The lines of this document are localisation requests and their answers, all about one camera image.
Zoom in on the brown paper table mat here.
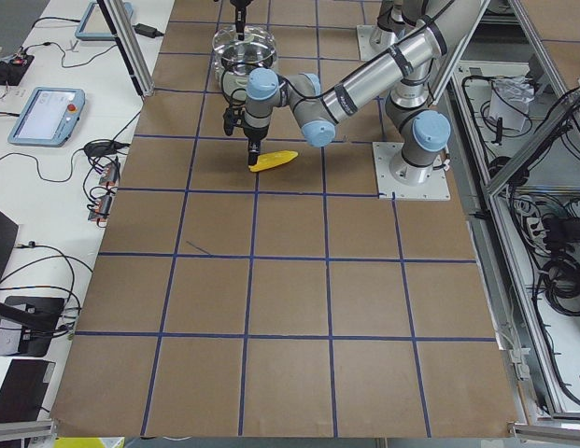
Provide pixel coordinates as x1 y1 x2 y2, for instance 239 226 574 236
51 1 517 438

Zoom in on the blue teach pendant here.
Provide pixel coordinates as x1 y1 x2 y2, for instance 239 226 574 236
7 87 86 147
75 1 114 41

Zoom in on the glass pot lid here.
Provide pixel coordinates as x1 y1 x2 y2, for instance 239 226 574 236
212 25 277 77

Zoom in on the pale green cooking pot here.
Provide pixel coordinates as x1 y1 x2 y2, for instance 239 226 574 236
215 49 277 102

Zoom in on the blue teach pendant near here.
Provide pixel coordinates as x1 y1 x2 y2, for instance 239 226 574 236
7 87 86 147

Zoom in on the yellow corn cob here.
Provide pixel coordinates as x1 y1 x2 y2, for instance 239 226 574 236
248 150 299 173

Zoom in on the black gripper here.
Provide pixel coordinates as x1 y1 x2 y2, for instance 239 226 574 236
233 0 267 164

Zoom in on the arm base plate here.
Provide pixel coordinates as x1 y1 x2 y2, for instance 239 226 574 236
356 25 400 62
373 142 451 202

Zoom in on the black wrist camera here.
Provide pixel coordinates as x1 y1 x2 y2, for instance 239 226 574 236
222 106 243 136

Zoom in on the aluminium frame post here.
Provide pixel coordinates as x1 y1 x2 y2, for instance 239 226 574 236
97 0 154 98

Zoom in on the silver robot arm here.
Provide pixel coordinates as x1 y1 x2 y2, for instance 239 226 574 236
230 0 431 43
242 1 484 186

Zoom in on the black power adapter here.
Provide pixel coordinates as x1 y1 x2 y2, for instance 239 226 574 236
133 23 164 38

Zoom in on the blue teach pendant far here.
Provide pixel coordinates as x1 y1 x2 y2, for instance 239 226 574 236
75 1 114 41

